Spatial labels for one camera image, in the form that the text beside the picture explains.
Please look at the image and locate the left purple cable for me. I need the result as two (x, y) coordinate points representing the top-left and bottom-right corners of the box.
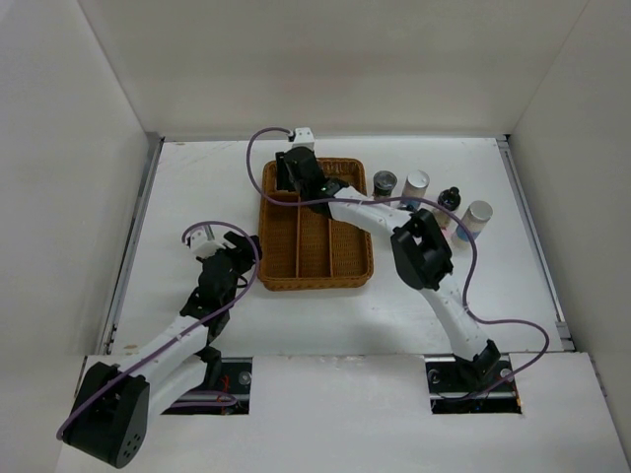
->
(54, 222), (265, 440)

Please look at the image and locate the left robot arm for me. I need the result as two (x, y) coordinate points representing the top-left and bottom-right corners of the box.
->
(56, 227), (262, 469)

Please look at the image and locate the brown wicker divided tray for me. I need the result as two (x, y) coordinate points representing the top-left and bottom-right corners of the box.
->
(257, 157), (376, 293)

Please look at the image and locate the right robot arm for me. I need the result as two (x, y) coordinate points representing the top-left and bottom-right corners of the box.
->
(276, 147), (500, 391)

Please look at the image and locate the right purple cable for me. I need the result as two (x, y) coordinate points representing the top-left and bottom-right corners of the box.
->
(245, 126), (552, 395)

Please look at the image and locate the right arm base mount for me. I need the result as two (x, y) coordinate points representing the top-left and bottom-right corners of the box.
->
(425, 356), (522, 415)

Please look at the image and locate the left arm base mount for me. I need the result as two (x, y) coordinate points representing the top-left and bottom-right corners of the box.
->
(164, 358), (253, 416)

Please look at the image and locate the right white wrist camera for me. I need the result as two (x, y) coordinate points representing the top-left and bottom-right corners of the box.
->
(288, 127), (316, 151)

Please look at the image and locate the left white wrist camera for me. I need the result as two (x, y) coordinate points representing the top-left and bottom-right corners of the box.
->
(184, 227), (220, 255)

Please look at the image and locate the black cap salt grinder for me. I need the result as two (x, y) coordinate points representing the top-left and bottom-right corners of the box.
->
(372, 169), (397, 206)

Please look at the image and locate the small black cap bottle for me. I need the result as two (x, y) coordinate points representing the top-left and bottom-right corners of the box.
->
(433, 186), (461, 230)

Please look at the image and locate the purple cable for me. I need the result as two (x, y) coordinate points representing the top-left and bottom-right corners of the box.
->
(245, 126), (552, 395)
(54, 222), (265, 440)

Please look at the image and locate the silver cap blue label bottle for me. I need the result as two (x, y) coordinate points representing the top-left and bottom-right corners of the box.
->
(401, 169), (430, 211)

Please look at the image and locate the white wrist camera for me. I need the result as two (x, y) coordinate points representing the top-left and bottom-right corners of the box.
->
(184, 227), (220, 255)
(288, 127), (316, 151)

